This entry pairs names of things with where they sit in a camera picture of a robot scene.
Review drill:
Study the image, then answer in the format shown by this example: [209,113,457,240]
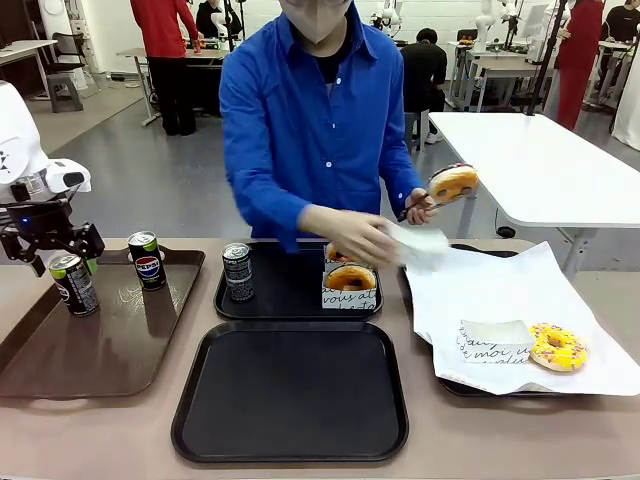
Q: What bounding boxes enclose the yellow sprinkled donut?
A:
[528,322,589,374]

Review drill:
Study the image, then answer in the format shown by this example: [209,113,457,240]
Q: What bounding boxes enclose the beige face mask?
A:
[278,0,352,44]

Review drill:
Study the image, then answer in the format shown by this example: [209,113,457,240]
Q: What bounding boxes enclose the black Pepsi can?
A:
[127,230,167,292]
[48,253,100,318]
[221,242,256,304]

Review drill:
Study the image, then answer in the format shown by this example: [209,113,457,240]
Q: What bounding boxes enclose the orange glazed donut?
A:
[326,264,376,292]

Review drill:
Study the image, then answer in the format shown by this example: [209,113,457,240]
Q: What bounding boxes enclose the standing person in red dress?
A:
[542,0,607,132]

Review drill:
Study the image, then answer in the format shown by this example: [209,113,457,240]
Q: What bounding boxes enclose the standing person in red sweater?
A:
[129,0,202,137]

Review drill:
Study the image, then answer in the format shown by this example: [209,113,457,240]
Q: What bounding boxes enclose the person's right hand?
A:
[298,203,402,270]

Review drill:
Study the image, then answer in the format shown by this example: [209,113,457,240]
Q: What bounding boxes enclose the white rectangular table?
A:
[428,110,640,282]

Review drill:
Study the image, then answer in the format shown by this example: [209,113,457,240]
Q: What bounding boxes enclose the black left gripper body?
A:
[0,197,77,251]

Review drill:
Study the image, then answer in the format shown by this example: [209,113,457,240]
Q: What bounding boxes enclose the person in black sweater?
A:
[594,0,640,94]

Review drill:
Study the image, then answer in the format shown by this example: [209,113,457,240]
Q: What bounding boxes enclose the person's right forearm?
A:
[232,184,315,254]

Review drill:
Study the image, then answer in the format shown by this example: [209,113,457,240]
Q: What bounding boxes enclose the white script-printed paper box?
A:
[383,222,451,265]
[455,319,536,366]

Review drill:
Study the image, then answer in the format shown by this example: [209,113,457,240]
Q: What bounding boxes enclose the black camera pole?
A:
[523,0,567,119]

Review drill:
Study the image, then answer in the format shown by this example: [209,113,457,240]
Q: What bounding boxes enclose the seated person in black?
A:
[399,27,449,145]

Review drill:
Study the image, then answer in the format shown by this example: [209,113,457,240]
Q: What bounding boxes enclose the person in blue shirt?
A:
[219,7,426,254]

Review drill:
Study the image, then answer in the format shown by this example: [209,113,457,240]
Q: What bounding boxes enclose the grey background work table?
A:
[448,39,557,113]
[116,45,227,127]

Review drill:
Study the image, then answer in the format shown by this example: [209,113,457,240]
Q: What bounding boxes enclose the white paper sheet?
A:
[403,239,640,397]

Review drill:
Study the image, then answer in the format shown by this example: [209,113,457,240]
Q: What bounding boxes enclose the black plastic tray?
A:
[170,321,410,464]
[399,243,601,399]
[213,239,384,321]

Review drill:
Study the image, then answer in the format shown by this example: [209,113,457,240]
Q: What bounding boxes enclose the person's left hand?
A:
[405,188,437,225]

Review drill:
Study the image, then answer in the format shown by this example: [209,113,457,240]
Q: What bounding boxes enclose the person's left forearm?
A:
[377,144,427,212]

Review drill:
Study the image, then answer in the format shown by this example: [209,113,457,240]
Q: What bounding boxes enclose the dark metal tongs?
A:
[397,188,476,224]

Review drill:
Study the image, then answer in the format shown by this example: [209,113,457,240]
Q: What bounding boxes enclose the black office chair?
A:
[49,31,95,77]

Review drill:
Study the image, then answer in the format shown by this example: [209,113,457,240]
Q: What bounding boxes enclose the grey plastic stool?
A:
[46,73,85,114]

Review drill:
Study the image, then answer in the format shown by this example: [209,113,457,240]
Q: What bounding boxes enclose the red glazed donut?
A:
[325,243,362,265]

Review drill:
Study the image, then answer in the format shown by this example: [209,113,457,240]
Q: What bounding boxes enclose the brown plastic tray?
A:
[0,247,206,400]

